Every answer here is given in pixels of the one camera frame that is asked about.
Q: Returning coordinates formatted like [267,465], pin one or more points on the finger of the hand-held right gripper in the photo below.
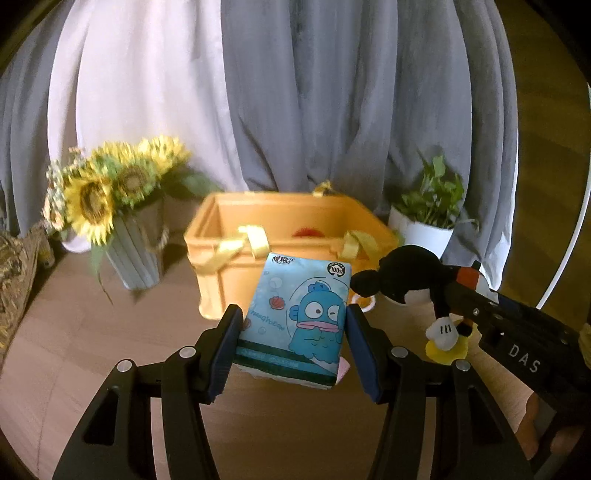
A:
[466,300]

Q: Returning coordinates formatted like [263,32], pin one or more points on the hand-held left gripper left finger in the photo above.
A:
[226,353]

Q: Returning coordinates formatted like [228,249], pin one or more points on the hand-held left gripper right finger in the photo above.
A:
[364,353]

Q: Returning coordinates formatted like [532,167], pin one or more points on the black mouse plush toy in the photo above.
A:
[408,272]

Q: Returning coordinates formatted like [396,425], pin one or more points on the blue cartoon tissue pack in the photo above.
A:
[295,318]

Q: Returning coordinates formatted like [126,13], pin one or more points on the red fluffy plush toy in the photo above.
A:
[308,231]

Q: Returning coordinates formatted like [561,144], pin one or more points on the person's right hand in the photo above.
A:
[533,417]

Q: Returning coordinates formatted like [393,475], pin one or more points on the white plant pot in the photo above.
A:
[422,235]

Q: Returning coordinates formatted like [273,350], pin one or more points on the green potted plant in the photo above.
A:
[434,194]

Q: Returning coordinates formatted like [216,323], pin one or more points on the grey ribbed vase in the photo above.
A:
[134,258]

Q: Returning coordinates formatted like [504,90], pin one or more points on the white curved hoop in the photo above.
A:
[577,217]

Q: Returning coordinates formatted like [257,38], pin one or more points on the sunflower bouquet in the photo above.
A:
[101,189]

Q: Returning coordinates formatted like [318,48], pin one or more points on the woven straw item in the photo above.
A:
[16,281]

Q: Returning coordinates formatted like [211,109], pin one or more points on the grey curtain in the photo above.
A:
[23,138]
[360,101]

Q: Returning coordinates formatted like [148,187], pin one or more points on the pale pink curtain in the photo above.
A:
[138,92]

